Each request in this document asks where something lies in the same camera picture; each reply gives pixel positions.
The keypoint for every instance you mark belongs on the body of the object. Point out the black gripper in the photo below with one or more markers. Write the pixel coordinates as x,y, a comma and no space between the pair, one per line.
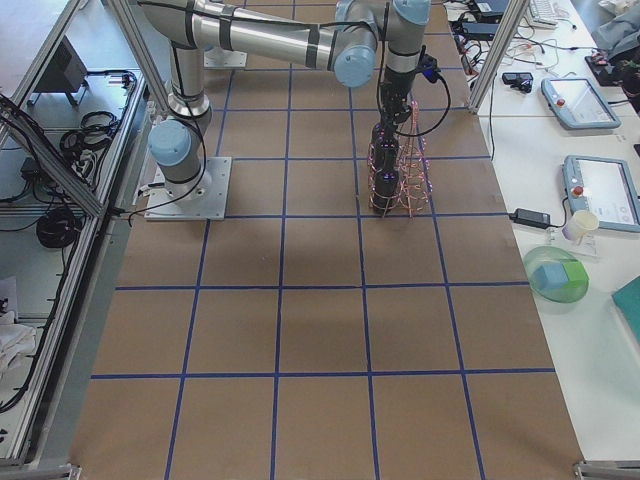
392,86

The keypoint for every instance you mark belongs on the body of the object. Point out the dark wine bottle carried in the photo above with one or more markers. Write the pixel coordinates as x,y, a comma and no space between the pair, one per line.
385,153

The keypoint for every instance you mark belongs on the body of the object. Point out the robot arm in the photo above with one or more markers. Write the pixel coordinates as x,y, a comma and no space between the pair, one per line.
363,34

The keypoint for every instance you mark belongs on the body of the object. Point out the far wine bottle in basket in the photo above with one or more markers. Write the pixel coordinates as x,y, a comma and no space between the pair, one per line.
377,135

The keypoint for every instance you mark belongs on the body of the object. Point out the wine bottle in basket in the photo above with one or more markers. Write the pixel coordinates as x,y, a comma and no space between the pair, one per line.
377,135
385,186

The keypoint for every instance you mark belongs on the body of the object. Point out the near wine bottle in basket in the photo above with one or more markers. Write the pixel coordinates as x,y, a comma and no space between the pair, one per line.
385,186

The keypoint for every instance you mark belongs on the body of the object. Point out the teach pendant far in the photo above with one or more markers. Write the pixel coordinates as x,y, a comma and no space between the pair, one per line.
578,104

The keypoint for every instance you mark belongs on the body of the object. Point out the teach pendant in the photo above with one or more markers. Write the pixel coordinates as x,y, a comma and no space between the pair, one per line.
578,104
604,187

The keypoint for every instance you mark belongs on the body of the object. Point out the black power adapter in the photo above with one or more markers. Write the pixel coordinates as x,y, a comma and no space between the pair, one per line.
530,218

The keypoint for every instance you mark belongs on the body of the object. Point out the white paper cup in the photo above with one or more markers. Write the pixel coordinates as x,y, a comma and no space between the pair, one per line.
582,222

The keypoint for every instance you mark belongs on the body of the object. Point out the teach pendant near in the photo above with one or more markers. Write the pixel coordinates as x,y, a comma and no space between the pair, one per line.
604,187

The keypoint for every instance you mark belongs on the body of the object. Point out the green bowl with blocks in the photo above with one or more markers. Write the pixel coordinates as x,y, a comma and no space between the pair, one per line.
556,274

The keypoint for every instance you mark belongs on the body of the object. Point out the copper wire wine basket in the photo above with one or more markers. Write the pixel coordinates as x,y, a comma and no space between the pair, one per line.
414,187

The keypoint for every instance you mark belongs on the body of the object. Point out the aluminium frame post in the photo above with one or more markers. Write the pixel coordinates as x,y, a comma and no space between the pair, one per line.
503,37

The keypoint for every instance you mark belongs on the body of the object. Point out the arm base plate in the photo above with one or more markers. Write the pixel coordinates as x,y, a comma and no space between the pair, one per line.
199,200
217,58

